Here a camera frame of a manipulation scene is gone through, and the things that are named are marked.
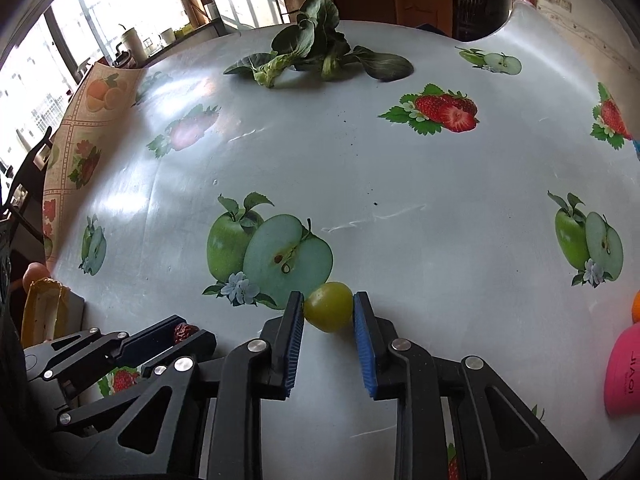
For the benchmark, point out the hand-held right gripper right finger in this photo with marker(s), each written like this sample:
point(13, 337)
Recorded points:
point(364, 350)

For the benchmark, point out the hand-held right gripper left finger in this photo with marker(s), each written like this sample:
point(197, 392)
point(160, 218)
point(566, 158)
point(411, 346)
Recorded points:
point(295, 350)

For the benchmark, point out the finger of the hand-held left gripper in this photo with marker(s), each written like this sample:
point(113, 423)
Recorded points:
point(150, 337)
point(197, 345)

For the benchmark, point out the brown-red dried date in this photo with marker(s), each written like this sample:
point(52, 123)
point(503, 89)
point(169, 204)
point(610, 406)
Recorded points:
point(186, 333)

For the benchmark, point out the green grape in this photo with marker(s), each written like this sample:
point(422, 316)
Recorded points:
point(327, 307)

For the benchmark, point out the yellow-rimmed cardboard tray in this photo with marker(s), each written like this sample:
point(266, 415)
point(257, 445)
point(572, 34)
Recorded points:
point(40, 305)

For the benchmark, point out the large peach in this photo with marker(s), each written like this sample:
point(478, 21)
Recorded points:
point(36, 272)

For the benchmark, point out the fruit-printed plastic tablecloth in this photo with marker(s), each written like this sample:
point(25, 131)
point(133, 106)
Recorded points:
point(400, 210)

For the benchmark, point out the dark wooden chair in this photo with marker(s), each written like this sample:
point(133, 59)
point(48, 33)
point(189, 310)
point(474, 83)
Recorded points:
point(30, 170)

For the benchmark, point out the pink cup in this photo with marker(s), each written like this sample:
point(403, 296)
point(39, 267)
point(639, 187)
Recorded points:
point(625, 370)

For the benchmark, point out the small orange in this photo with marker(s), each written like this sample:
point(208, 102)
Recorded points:
point(636, 307)

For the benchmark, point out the white thermos bottle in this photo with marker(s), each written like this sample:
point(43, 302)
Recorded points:
point(131, 42)

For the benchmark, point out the white mug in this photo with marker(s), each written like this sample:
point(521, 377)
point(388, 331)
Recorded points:
point(166, 36)

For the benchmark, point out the green bok choy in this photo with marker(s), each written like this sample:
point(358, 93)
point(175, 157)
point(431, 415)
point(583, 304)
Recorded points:
point(310, 35)

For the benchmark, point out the small blue object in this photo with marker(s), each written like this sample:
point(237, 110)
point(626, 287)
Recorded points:
point(636, 149)

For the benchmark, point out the white wall socket strip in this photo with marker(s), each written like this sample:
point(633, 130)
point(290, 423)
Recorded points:
point(555, 0)

